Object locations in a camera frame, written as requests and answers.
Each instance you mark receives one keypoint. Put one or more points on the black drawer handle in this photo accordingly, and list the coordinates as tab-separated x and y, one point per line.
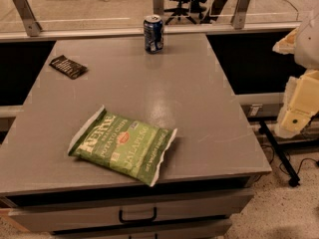
139	215

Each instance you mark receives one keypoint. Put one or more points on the black table leg stand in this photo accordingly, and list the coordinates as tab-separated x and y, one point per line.
294	178

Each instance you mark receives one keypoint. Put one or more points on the grey metal side rail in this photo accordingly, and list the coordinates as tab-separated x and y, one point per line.
261	105

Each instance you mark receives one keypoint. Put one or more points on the right metal rail bracket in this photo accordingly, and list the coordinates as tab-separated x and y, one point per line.
239	16

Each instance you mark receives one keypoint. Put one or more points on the black office chair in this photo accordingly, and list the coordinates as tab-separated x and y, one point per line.
207	10

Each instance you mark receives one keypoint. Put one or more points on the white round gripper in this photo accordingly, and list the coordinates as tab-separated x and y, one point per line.
308	47

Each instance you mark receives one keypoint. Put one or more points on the metal rail bracket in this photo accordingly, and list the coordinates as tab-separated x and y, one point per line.
239	16
31	25
158	0

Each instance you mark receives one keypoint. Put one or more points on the left metal rail bracket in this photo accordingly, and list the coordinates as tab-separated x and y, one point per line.
31	25

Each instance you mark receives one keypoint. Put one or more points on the lower grey drawer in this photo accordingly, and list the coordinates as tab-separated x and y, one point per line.
198	229

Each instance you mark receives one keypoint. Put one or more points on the grey drawer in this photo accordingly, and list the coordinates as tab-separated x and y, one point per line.
94	214
198	229

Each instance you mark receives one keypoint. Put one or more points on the green jalapeno chip bag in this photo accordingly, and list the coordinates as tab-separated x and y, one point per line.
128	146

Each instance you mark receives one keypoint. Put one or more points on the upper grey drawer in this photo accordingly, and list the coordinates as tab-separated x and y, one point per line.
94	214

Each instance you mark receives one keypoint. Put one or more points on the blue pepsi can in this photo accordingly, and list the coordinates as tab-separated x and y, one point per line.
153	33

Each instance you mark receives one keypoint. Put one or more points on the dark brown snack packet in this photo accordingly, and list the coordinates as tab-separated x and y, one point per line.
70	68

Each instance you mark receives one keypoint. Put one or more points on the middle metal rail bracket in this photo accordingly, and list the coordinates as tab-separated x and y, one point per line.
158	0

